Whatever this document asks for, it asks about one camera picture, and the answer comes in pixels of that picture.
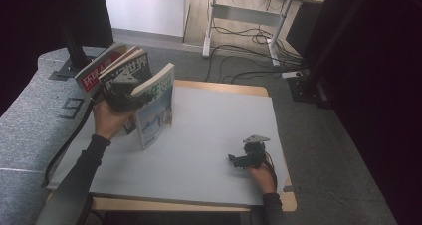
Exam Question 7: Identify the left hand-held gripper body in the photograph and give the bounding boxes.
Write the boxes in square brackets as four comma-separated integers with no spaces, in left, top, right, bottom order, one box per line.
[101,69,139,113]

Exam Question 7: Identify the tangled black floor cable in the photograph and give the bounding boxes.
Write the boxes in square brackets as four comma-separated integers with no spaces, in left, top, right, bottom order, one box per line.
[212,24,295,47]

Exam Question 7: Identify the wooden table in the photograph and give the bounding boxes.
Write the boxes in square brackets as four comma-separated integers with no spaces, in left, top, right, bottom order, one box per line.
[45,80,298,213]

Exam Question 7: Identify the dark curtain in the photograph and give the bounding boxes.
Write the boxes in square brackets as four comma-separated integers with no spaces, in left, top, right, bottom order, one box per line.
[331,0,422,225]

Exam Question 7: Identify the portrait cover magazine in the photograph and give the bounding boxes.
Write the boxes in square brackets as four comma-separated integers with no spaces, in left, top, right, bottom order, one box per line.
[74,43,128,99]

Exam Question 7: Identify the black curtain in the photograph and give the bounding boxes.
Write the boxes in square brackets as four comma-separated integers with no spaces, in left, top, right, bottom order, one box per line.
[0,0,115,116]

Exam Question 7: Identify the person's right hand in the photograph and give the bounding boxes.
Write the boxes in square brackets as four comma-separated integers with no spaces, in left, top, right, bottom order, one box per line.
[249,165,277,195]

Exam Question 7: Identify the person's left hand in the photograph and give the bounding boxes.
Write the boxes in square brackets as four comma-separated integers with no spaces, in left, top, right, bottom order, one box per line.
[92,100,137,141]

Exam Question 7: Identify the black tape mark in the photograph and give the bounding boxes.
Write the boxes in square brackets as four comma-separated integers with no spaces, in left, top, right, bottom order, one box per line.
[59,98,86,120]

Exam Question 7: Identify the black metal stand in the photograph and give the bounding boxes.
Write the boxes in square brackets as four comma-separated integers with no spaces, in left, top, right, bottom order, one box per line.
[287,0,372,110]
[49,15,98,81]

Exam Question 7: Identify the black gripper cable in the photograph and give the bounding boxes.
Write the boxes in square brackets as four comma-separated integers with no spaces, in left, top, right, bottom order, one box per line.
[43,85,104,188]
[265,149,279,189]

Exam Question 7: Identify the white power strip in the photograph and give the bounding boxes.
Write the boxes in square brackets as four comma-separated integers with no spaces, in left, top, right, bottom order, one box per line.
[281,71,304,80]

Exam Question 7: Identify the white green-titled magazine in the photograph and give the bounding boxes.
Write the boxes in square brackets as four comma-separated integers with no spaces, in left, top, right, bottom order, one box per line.
[129,62,176,151]

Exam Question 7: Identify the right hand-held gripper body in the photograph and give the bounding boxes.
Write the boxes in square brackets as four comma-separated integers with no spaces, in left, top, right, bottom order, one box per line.
[240,134,272,169]

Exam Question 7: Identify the dark blue cover magazine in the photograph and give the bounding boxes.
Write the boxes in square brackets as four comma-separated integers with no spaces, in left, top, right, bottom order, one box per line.
[99,50,153,136]

